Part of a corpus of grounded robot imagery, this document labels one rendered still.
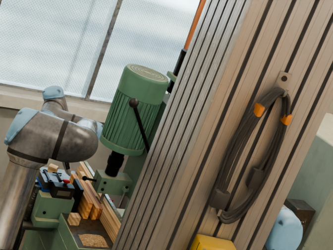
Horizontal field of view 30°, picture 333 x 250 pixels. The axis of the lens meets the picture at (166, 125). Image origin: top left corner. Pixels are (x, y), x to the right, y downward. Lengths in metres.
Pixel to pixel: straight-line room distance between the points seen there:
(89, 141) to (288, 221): 0.58
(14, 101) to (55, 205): 1.31
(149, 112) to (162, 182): 0.94
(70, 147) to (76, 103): 2.09
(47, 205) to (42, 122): 0.73
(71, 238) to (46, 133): 0.69
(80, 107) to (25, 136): 2.05
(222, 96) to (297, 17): 0.21
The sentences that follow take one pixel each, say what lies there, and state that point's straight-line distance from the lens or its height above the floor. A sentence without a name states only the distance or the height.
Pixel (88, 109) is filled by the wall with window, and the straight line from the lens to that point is 3.77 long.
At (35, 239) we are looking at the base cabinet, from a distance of 2.65.
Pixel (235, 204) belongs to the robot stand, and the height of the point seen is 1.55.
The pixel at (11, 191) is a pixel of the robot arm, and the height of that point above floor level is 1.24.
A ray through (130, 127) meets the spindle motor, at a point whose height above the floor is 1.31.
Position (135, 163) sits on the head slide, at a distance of 2.46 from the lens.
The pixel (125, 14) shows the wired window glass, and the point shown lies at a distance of 3.79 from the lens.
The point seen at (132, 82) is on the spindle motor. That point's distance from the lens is 2.24.
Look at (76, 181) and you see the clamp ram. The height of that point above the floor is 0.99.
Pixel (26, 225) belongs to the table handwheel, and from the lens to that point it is 2.44.
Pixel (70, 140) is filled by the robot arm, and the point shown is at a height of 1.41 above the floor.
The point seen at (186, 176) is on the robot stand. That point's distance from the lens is 1.27.
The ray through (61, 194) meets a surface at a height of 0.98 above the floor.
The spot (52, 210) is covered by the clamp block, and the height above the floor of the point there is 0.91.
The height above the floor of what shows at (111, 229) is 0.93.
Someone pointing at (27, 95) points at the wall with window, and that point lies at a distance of 3.67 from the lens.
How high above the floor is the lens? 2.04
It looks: 17 degrees down
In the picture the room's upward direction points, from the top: 21 degrees clockwise
